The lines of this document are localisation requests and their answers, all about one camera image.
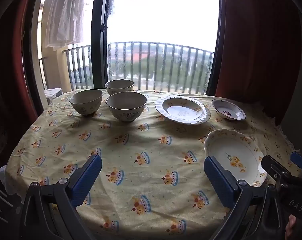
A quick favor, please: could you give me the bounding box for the white plate with yellow flowers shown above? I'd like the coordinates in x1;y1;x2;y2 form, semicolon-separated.
204;128;268;187

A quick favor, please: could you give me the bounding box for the dark window frame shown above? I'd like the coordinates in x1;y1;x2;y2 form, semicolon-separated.
22;0;226;115

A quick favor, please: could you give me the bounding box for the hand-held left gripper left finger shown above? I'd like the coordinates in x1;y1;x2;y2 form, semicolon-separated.
18;154;103;240

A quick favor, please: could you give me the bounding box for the large white scalloped deep plate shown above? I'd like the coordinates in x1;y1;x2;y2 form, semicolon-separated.
155;94;211;125

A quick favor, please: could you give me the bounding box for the red curtain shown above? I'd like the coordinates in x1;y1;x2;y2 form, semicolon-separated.
214;0;302;125
0;0;45;155

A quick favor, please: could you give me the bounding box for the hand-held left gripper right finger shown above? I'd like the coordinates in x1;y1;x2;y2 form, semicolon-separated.
203;156;285;240

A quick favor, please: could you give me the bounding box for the person's right hand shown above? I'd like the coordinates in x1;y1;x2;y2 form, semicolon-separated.
285;215;297;240

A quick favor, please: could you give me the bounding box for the balcony railing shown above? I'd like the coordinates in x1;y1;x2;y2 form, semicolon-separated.
39;42;214;95

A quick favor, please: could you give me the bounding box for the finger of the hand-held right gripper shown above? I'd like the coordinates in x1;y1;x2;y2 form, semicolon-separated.
261;155;291;188
291;151;302;178

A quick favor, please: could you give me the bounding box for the white metal rack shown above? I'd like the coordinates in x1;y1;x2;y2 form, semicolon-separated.
0;166;17;215

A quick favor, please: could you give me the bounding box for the white plate with red flower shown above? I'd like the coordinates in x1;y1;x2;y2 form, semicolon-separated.
211;98;247;121

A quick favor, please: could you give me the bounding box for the grey-white floral ceramic bowl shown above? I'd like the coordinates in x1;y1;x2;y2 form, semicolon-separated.
69;89;103;116
105;79;135;96
106;91;148;123

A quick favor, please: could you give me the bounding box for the white hanging cloth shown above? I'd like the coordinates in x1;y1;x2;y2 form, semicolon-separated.
41;0;88;52

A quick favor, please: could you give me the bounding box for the yellow printed tablecloth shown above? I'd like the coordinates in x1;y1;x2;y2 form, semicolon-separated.
5;87;302;235

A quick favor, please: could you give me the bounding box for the white outdoor air conditioner unit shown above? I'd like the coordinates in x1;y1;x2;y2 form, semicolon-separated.
44;88;64;104

